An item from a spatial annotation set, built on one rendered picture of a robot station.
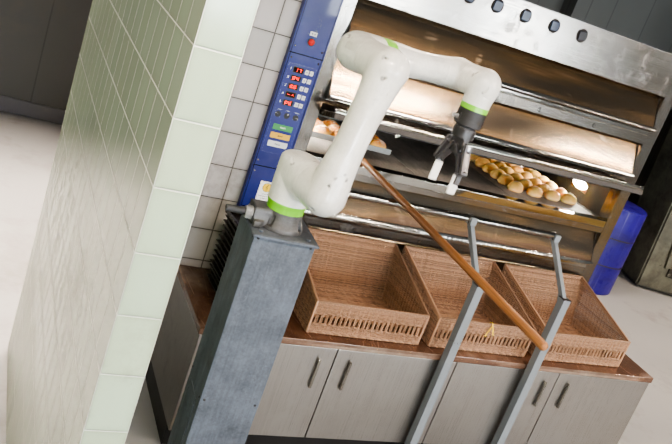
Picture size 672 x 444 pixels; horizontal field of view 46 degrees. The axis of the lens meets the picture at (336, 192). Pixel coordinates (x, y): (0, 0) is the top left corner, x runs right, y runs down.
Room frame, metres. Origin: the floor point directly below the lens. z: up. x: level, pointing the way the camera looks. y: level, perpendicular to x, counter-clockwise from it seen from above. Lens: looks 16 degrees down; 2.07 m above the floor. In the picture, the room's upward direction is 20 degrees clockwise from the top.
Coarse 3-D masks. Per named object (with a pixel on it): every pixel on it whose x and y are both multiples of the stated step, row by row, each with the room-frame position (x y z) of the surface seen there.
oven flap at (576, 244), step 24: (384, 192) 3.62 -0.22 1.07; (408, 192) 3.69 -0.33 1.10; (336, 216) 3.46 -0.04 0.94; (360, 216) 3.54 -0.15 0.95; (384, 216) 3.60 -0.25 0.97; (408, 216) 3.67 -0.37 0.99; (432, 216) 3.73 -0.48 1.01; (480, 216) 3.87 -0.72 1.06; (504, 216) 3.95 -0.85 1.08; (480, 240) 3.83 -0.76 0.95; (504, 240) 3.92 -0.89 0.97; (528, 240) 4.00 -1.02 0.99; (576, 240) 4.16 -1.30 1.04
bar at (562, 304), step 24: (360, 192) 3.13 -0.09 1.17; (456, 216) 3.34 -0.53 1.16; (552, 240) 3.59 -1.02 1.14; (480, 288) 3.18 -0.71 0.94; (552, 312) 3.42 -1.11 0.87; (456, 336) 3.17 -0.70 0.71; (552, 336) 3.40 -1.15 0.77; (432, 384) 3.19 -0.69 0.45; (528, 384) 3.39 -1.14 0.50; (432, 408) 3.19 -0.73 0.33; (504, 432) 3.39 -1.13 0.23
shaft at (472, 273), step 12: (372, 168) 3.45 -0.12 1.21; (384, 180) 3.33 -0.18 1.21; (396, 192) 3.21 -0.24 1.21; (408, 204) 3.10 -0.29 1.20; (420, 216) 3.00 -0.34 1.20; (432, 228) 2.90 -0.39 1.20; (444, 240) 2.81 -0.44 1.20; (456, 252) 2.73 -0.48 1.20; (468, 264) 2.65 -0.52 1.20; (480, 276) 2.57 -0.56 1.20; (492, 288) 2.50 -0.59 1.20; (504, 300) 2.43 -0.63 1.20; (504, 312) 2.39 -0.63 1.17; (516, 312) 2.36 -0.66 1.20; (516, 324) 2.32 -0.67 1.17; (528, 324) 2.30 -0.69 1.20; (528, 336) 2.26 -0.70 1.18; (540, 336) 2.24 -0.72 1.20; (540, 348) 2.20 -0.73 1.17
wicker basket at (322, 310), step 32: (320, 256) 3.43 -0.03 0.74; (352, 256) 3.51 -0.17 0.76; (384, 256) 3.59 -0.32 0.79; (320, 288) 3.42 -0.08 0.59; (384, 288) 3.58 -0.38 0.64; (416, 288) 3.36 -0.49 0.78; (320, 320) 3.00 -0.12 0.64; (352, 320) 3.21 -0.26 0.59; (384, 320) 3.13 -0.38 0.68; (416, 320) 3.20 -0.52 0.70
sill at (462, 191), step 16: (320, 160) 3.43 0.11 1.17; (368, 176) 3.55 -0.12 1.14; (384, 176) 3.58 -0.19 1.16; (400, 176) 3.62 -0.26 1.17; (416, 176) 3.71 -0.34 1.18; (464, 192) 3.79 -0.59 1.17; (480, 192) 3.84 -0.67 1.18; (528, 208) 3.97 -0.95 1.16; (544, 208) 4.02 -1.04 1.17; (560, 208) 4.12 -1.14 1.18; (592, 224) 4.17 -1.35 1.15
